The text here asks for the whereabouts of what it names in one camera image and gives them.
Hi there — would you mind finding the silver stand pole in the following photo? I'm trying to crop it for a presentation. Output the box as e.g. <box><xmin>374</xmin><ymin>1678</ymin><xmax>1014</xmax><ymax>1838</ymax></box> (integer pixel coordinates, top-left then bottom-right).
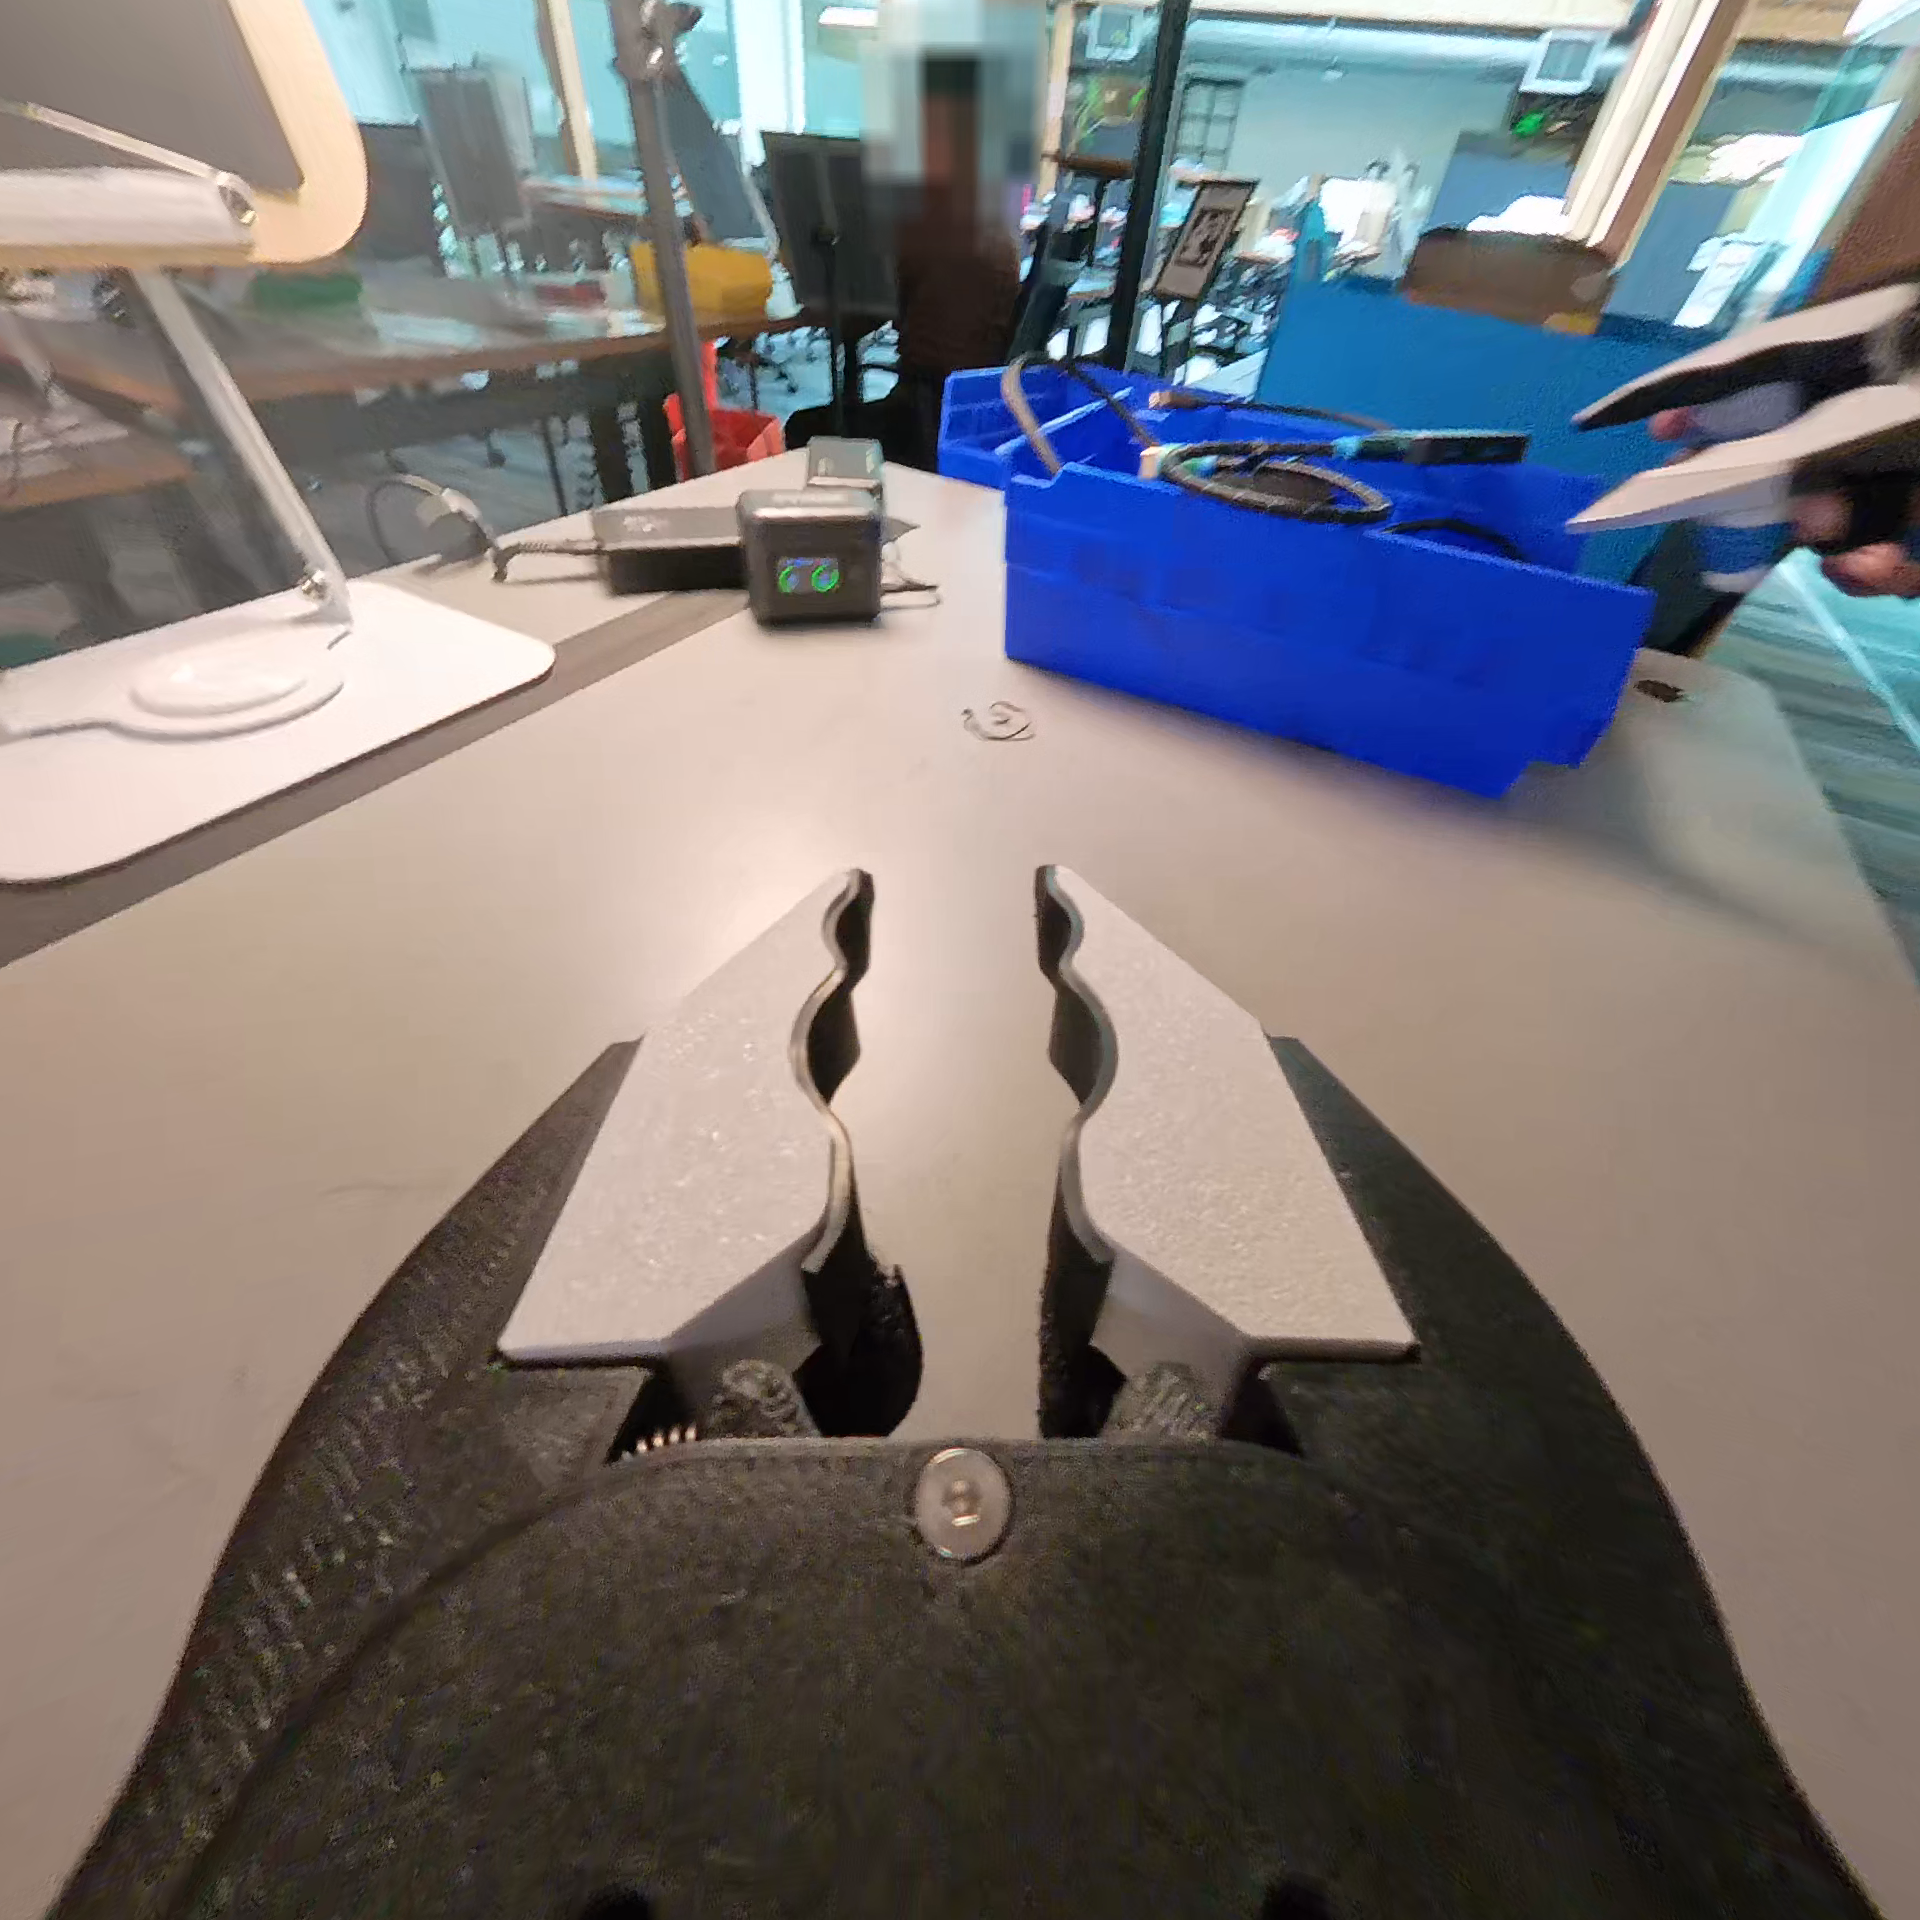
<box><xmin>626</xmin><ymin>0</ymin><xmax>726</xmax><ymax>487</ymax></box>

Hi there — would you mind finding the black light stand pole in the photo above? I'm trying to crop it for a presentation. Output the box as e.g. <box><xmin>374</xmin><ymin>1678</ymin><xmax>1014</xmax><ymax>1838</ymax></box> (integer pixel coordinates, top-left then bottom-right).
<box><xmin>1101</xmin><ymin>0</ymin><xmax>1197</xmax><ymax>385</ymax></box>

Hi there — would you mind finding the wooden support post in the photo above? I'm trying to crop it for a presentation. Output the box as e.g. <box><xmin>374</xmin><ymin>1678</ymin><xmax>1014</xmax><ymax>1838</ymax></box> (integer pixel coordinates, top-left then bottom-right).
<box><xmin>1564</xmin><ymin>0</ymin><xmax>1752</xmax><ymax>263</ymax></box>

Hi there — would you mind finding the small yellow bin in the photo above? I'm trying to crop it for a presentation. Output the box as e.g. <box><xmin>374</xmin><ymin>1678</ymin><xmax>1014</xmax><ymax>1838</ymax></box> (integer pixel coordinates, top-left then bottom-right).
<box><xmin>631</xmin><ymin>240</ymin><xmax>773</xmax><ymax>318</ymax></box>

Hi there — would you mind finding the cardboard box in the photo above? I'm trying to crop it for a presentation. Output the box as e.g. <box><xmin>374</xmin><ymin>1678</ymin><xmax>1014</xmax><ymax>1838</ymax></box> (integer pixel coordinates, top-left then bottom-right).
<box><xmin>1402</xmin><ymin>226</ymin><xmax>1616</xmax><ymax>336</ymax></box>

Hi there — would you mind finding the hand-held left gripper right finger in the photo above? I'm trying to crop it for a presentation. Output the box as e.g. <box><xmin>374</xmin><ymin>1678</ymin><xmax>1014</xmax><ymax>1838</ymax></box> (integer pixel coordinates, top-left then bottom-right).
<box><xmin>1030</xmin><ymin>865</ymin><xmax>1418</xmax><ymax>1367</ymax></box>

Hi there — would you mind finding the framed fiducial marker sign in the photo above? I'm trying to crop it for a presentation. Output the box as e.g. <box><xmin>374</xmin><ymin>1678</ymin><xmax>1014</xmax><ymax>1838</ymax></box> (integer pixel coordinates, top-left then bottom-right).
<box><xmin>1153</xmin><ymin>175</ymin><xmax>1259</xmax><ymax>306</ymax></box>

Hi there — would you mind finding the white base lamp stand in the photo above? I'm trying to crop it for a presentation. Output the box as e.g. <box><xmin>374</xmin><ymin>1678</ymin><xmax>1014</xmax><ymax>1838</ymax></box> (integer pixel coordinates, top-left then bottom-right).
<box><xmin>0</xmin><ymin>99</ymin><xmax>555</xmax><ymax>886</ymax></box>

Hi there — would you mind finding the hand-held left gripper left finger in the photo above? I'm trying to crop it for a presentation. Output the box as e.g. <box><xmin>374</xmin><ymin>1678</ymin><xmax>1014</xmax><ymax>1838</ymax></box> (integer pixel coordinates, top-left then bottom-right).
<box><xmin>497</xmin><ymin>868</ymin><xmax>877</xmax><ymax>1373</ymax></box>

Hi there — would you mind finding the black power bank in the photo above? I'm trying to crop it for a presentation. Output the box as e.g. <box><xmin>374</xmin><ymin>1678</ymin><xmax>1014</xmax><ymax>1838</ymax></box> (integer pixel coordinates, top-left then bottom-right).
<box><xmin>736</xmin><ymin>487</ymin><xmax>884</xmax><ymax>627</ymax></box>

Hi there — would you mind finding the red plastic bin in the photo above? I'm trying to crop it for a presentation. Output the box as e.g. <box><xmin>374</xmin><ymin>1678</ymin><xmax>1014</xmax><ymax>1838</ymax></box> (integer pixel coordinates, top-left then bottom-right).
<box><xmin>670</xmin><ymin>392</ymin><xmax>783</xmax><ymax>482</ymax></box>

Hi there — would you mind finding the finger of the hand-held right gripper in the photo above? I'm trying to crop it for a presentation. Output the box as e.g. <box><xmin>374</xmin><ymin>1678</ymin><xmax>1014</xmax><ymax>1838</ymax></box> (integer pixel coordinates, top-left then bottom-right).
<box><xmin>1564</xmin><ymin>286</ymin><xmax>1920</xmax><ymax>425</ymax></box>
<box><xmin>1564</xmin><ymin>379</ymin><xmax>1920</xmax><ymax>536</ymax></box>

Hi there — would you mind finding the blue partition panel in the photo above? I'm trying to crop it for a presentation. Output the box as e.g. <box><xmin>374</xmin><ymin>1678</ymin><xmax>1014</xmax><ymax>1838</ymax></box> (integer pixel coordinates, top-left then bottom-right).
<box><xmin>1259</xmin><ymin>278</ymin><xmax>1716</xmax><ymax>592</ymax></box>

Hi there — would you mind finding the large blue bin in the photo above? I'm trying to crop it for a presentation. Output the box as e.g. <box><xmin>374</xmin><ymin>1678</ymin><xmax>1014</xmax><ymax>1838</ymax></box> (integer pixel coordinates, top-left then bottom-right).
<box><xmin>937</xmin><ymin>362</ymin><xmax>1654</xmax><ymax>801</ymax></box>

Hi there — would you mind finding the computer monitor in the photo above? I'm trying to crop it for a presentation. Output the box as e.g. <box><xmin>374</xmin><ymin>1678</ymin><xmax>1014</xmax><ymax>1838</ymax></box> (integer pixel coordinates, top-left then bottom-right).
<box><xmin>760</xmin><ymin>131</ymin><xmax>899</xmax><ymax>322</ymax></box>

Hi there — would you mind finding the beige framed black panel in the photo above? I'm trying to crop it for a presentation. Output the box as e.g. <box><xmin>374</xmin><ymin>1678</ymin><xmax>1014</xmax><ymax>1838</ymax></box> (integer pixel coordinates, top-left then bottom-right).
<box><xmin>0</xmin><ymin>0</ymin><xmax>374</xmax><ymax>275</ymax></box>

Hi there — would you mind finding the wooden work table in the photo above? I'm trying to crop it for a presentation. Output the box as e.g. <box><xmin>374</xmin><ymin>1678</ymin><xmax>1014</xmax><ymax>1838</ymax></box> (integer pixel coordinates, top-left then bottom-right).
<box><xmin>226</xmin><ymin>286</ymin><xmax>811</xmax><ymax>410</ymax></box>

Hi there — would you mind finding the green plug braided hdmi cable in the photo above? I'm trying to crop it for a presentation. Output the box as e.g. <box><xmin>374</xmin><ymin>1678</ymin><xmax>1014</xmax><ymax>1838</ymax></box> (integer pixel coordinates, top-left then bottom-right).
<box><xmin>1141</xmin><ymin>425</ymin><xmax>1530</xmax><ymax>531</ymax></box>

